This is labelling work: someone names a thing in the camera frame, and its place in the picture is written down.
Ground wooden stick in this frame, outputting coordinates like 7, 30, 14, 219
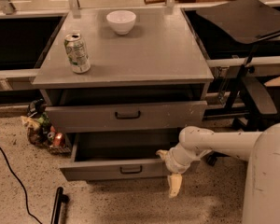
144, 0, 165, 5

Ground white ceramic bowl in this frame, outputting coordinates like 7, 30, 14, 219
106, 10, 136, 35

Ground green white soda can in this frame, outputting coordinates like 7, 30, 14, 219
63, 33, 91, 74

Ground grey top drawer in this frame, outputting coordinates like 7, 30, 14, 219
46, 101, 207, 133

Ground black office chair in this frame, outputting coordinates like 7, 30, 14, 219
195, 0, 280, 168

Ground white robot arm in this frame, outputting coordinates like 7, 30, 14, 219
157, 123, 280, 224

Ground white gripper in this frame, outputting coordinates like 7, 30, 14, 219
156, 143, 211, 198

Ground grey drawer cabinet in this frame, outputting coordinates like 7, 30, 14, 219
31, 7, 215, 183

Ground black cable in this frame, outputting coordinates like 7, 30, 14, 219
0, 141, 43, 224

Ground pile of snack items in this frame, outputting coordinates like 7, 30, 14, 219
21, 99, 71, 155

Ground black bar foreground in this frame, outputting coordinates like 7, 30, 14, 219
50, 187, 69, 224

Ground grey drawer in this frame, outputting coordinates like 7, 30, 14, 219
46, 101, 207, 133
61, 128, 180, 182

